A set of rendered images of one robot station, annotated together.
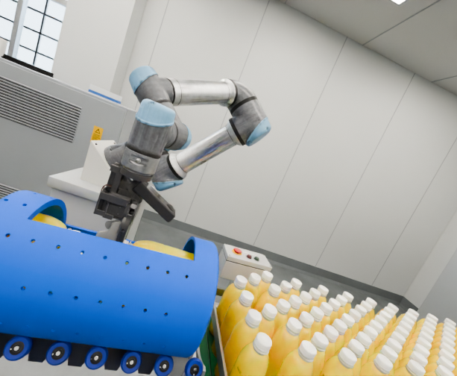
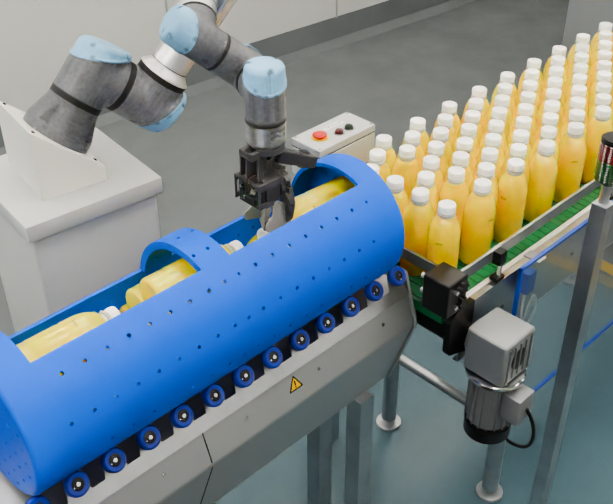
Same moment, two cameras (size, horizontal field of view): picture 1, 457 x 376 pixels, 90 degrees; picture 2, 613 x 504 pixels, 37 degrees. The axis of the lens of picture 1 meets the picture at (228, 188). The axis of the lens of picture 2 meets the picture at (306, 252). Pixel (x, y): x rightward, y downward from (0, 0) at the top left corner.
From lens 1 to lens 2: 1.37 m
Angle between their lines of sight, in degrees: 36
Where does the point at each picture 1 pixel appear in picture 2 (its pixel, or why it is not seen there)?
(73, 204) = (74, 240)
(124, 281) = (332, 241)
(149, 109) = (272, 81)
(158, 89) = (215, 33)
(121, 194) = (266, 175)
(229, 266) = not seen: hidden behind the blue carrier
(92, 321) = (330, 287)
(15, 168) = not seen: outside the picture
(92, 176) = (59, 183)
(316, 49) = not seen: outside the picture
